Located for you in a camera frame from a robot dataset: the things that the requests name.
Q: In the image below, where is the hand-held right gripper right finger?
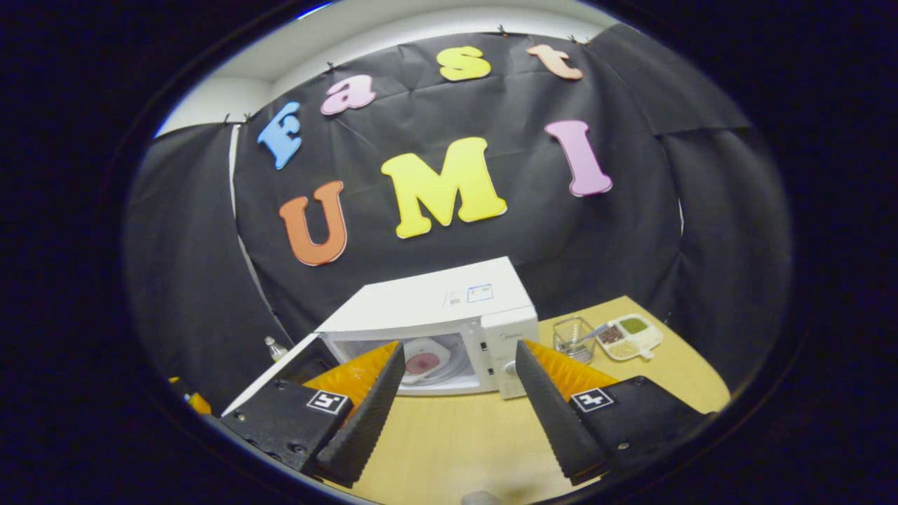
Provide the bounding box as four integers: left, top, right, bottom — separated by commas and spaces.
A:
514, 339, 711, 486

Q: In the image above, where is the white microwave oven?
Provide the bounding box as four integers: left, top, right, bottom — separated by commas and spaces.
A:
221, 256, 541, 418

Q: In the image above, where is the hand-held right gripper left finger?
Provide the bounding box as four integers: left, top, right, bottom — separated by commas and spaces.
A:
214, 341, 407, 489

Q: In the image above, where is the white divided snack tray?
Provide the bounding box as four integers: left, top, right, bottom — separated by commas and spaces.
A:
596, 314, 664, 363

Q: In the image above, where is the clear glass cup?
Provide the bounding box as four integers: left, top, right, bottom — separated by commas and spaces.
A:
553, 317, 597, 365

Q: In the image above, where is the white square food plate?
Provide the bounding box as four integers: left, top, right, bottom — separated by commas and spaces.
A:
403, 338, 452, 384

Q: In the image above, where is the black backdrop cloth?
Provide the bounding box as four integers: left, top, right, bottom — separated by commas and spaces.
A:
125, 25, 793, 415

